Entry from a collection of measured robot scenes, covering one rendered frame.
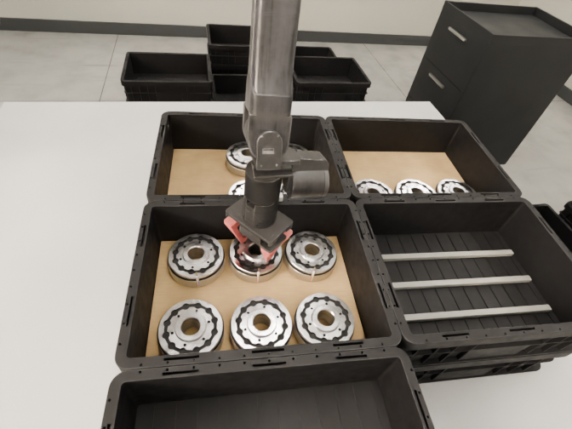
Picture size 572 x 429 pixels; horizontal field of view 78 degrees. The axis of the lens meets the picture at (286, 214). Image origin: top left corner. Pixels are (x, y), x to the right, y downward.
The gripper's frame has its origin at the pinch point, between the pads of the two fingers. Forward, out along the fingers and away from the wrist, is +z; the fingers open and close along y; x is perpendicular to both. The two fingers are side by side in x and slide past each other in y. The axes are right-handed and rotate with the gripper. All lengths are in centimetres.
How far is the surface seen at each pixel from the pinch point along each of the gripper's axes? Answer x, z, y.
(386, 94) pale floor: -251, 86, 64
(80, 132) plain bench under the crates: -7, 18, 78
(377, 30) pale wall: -341, 72, 123
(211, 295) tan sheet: 11.0, 4.4, 0.8
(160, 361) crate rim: 25.7, -5.5, -5.3
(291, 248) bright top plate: -5.5, 1.3, -4.6
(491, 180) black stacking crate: -53, -3, -30
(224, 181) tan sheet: -12.4, 4.4, 20.5
